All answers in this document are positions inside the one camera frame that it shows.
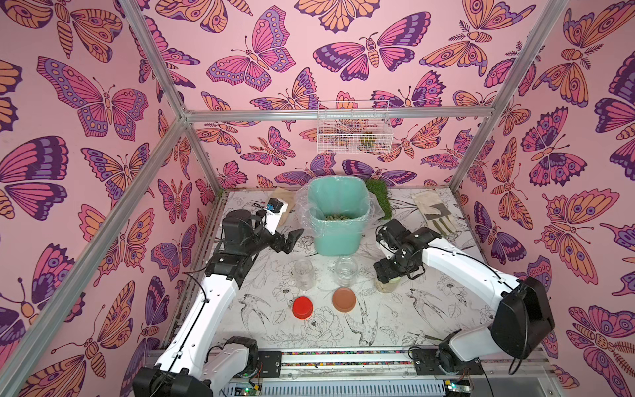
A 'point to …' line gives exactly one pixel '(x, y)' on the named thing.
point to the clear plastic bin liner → (338, 205)
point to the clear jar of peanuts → (304, 274)
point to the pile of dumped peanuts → (336, 217)
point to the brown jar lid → (344, 299)
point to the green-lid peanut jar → (389, 287)
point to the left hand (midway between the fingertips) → (291, 219)
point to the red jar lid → (303, 308)
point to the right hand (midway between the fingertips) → (389, 271)
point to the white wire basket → (354, 126)
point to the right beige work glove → (436, 212)
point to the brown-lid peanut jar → (346, 270)
